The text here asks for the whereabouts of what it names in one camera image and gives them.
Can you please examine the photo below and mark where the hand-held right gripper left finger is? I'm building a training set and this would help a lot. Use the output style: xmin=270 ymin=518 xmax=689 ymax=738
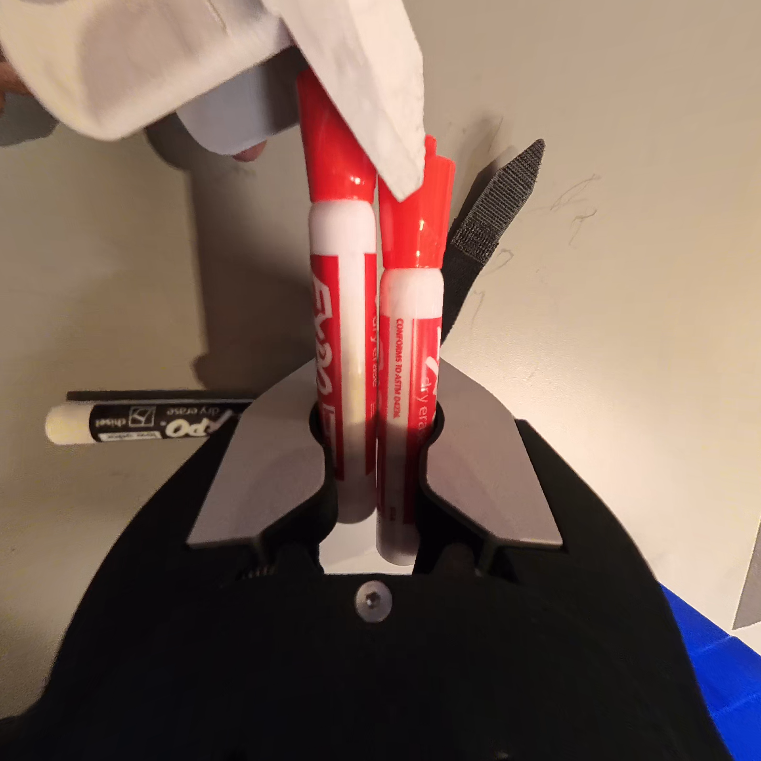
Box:
xmin=187 ymin=381 xmax=337 ymax=560

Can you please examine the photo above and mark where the red dry erase marker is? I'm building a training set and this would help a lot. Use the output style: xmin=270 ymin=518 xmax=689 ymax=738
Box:
xmin=295 ymin=66 xmax=381 ymax=524
xmin=375 ymin=135 xmax=456 ymax=566

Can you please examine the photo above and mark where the blue plastic bin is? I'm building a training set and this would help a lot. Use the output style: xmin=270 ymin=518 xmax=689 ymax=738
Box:
xmin=660 ymin=583 xmax=761 ymax=761

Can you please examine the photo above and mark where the black dry erase marker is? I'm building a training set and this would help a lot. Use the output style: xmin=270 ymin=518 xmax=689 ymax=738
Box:
xmin=46 ymin=390 xmax=258 ymax=448

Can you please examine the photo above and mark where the wide black velcro strap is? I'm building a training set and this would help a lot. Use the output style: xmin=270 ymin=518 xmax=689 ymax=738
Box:
xmin=443 ymin=138 xmax=547 ymax=358

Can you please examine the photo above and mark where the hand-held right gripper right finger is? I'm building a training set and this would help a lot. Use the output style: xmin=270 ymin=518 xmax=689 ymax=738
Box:
xmin=417 ymin=363 xmax=564 ymax=569

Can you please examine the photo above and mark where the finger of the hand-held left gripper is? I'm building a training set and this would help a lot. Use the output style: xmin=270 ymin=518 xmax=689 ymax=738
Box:
xmin=0 ymin=0 xmax=294 ymax=143
xmin=262 ymin=0 xmax=429 ymax=201

